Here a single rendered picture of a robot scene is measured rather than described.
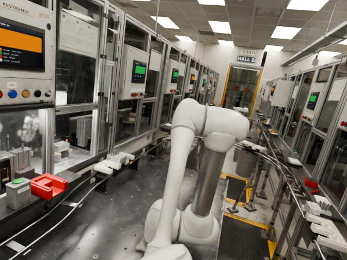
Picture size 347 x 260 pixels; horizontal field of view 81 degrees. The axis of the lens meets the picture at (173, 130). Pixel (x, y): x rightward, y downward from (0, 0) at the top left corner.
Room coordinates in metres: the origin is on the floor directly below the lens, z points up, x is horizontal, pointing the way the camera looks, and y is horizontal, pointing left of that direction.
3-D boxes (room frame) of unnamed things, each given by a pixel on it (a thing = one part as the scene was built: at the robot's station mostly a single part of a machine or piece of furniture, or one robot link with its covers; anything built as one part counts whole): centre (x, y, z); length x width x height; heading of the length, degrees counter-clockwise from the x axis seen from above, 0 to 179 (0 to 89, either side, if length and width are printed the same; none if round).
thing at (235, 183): (3.07, -1.17, 0.01); 1.00 x 0.55 x 0.01; 164
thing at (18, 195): (0.82, 0.68, 0.97); 0.08 x 0.08 x 0.12; 74
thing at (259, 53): (9.03, -2.51, 2.96); 1.23 x 0.08 x 0.68; 74
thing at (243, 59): (8.97, -2.50, 2.82); 0.75 x 0.04 x 0.25; 74
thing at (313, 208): (1.24, -1.05, 0.92); 0.13 x 0.10 x 0.09; 74
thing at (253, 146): (2.74, -1.13, 0.84); 0.37 x 0.14 x 0.10; 42
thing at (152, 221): (0.95, -0.02, 0.85); 0.18 x 0.16 x 0.22; 88
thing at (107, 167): (1.53, 0.42, 0.84); 0.36 x 0.14 x 0.10; 164
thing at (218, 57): (9.74, -0.10, 1.65); 3.78 x 0.08 x 3.30; 74
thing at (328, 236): (1.12, -1.02, 0.84); 0.37 x 0.14 x 0.10; 164
